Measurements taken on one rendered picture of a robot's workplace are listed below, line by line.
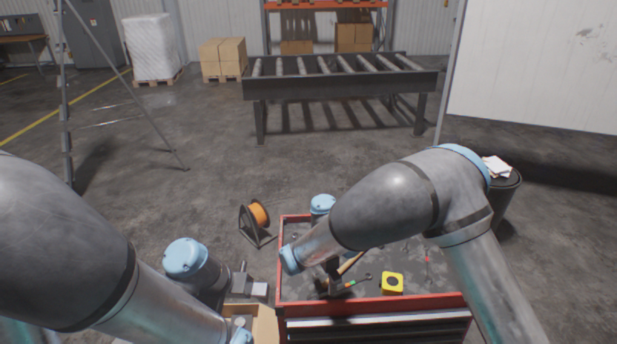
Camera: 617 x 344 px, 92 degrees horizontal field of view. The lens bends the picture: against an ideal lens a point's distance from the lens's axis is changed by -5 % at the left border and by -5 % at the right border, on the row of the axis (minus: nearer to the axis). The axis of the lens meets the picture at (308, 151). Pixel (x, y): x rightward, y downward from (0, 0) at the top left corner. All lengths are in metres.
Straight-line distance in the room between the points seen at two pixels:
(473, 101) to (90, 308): 3.12
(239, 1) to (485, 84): 6.79
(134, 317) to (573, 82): 3.24
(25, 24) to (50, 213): 10.71
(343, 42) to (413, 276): 6.81
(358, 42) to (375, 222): 7.40
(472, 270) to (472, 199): 0.11
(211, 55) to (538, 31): 5.56
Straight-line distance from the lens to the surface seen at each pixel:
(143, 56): 7.27
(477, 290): 0.55
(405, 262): 1.36
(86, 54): 9.78
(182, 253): 0.65
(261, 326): 1.98
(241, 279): 0.78
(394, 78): 4.05
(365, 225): 0.47
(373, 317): 1.24
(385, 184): 0.46
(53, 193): 0.32
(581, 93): 3.35
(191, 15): 9.06
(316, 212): 0.90
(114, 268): 0.33
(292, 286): 1.25
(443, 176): 0.50
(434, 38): 9.52
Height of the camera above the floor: 1.90
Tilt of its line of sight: 29 degrees down
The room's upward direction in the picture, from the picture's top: 1 degrees counter-clockwise
